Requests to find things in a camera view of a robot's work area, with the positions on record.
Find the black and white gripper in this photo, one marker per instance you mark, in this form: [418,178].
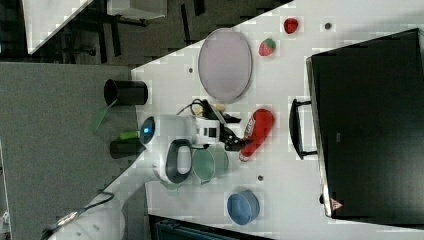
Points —
[211,128]

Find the red ketchup bottle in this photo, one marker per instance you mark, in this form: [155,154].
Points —
[256,131]

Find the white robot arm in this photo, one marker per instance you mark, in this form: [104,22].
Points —
[167,143]

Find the black toaster oven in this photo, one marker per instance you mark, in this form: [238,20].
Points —
[367,105]

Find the green mug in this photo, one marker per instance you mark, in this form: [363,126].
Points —
[210,163]

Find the yellow toy banana bunch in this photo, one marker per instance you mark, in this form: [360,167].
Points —
[218,107]

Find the blue bowl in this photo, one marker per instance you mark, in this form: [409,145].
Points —
[243,207]

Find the green perforated colander basket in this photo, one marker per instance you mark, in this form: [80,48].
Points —
[170,186]

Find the lilac round plate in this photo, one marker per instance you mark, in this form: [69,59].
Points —
[225,65]

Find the pink toy strawberry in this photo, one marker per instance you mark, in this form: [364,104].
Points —
[267,47]

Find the green marker pen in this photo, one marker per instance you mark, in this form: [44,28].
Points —
[129,135]

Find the dark teal crate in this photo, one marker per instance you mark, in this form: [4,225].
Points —
[177,230]

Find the black cylinder lower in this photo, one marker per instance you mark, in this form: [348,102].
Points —
[125,148]

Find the black cylinder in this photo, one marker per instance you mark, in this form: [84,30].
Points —
[125,148]
[125,92]

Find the black cylinder upper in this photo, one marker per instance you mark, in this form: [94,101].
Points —
[125,92]

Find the red toy strawberry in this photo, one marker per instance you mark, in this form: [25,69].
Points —
[290,25]

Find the white side table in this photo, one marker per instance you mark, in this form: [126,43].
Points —
[44,18]

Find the black oven door handle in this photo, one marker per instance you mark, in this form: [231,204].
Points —
[295,129]

